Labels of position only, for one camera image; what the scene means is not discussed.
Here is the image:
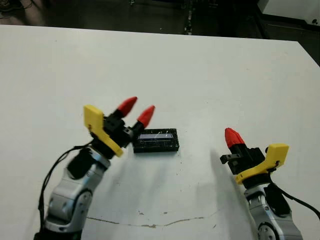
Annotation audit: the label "black and yellow left gripper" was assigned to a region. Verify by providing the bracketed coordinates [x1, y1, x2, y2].
[83, 96, 156, 158]

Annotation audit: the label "glossy black box lid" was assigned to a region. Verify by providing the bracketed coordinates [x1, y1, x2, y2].
[132, 127, 181, 154]

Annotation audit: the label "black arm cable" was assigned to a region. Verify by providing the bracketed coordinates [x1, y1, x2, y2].
[271, 181, 320, 218]
[37, 143, 93, 226]

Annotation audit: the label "tangled floor cables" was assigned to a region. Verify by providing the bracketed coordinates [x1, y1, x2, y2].
[0, 0, 36, 17]

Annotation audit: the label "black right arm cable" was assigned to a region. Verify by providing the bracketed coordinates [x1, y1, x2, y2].
[271, 181, 320, 218]

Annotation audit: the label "black and yellow right gripper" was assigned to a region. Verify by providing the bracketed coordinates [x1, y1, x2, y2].
[219, 127, 290, 190]

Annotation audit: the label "metal post with fittings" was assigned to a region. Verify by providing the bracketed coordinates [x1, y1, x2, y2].
[184, 0, 196, 35]

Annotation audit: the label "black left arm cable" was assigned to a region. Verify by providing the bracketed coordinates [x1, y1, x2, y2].
[37, 143, 93, 226]

